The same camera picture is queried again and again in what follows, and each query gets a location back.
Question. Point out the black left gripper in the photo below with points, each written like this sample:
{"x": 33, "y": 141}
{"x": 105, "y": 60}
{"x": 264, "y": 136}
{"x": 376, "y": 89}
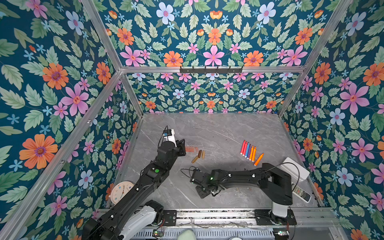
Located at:
{"x": 181, "y": 147}

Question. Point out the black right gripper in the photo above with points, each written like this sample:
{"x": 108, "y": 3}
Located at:
{"x": 201, "y": 195}

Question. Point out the pink highlighter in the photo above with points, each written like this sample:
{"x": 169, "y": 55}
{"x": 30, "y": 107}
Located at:
{"x": 245, "y": 149}
{"x": 242, "y": 147}

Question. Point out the blue highlighter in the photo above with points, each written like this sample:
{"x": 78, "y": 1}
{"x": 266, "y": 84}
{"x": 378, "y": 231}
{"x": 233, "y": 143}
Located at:
{"x": 247, "y": 150}

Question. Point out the purple highlighter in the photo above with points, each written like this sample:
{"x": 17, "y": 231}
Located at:
{"x": 250, "y": 151}

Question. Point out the orange highlighter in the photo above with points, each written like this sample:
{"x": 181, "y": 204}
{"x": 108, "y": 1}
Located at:
{"x": 251, "y": 153}
{"x": 257, "y": 161}
{"x": 254, "y": 154}

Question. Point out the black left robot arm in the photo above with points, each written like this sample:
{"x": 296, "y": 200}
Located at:
{"x": 110, "y": 225}

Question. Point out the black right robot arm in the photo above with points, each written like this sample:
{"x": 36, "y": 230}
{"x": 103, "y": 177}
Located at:
{"x": 275, "y": 183}

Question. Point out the round beige clock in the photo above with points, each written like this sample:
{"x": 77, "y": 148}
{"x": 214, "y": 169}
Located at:
{"x": 120, "y": 190}

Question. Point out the white box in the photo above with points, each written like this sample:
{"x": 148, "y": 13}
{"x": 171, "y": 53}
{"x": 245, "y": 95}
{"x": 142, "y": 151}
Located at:
{"x": 295, "y": 170}

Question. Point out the metal hook rack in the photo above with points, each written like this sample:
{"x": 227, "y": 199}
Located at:
{"x": 210, "y": 70}

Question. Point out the white remote control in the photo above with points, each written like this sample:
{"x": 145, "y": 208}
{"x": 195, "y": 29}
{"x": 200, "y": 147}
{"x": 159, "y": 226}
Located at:
{"x": 301, "y": 194}

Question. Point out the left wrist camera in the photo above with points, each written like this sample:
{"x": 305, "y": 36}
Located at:
{"x": 169, "y": 136}

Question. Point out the aluminium front rail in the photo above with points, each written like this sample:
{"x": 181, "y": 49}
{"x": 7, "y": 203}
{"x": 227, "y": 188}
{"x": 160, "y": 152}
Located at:
{"x": 245, "y": 218}

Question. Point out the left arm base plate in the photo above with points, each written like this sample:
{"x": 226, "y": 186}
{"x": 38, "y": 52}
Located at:
{"x": 156, "y": 216}

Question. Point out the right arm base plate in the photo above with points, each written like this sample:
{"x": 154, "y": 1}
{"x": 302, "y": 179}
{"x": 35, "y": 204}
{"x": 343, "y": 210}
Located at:
{"x": 264, "y": 217}

